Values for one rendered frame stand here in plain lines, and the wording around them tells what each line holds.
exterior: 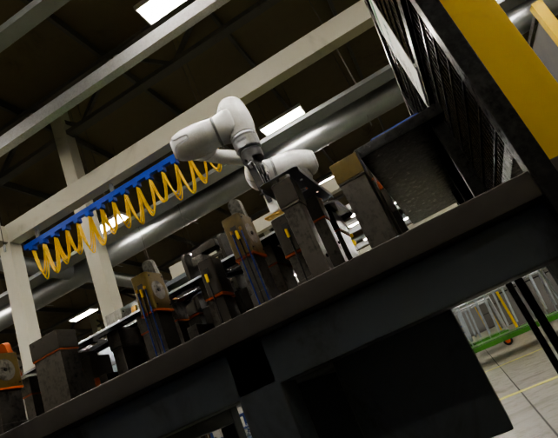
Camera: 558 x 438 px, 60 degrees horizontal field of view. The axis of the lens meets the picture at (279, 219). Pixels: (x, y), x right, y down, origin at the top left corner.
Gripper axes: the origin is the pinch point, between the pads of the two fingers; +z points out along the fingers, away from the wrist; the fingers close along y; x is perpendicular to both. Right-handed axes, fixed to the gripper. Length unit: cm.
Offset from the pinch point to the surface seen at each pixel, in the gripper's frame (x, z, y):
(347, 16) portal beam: 62, -230, -252
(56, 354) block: -77, 16, 21
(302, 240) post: 15, 28, 40
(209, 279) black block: -19.6, 18.8, 20.7
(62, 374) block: -77, 23, 21
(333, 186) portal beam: -70, -222, -592
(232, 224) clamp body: -5.3, 10.0, 25.0
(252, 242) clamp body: -2.6, 16.3, 23.0
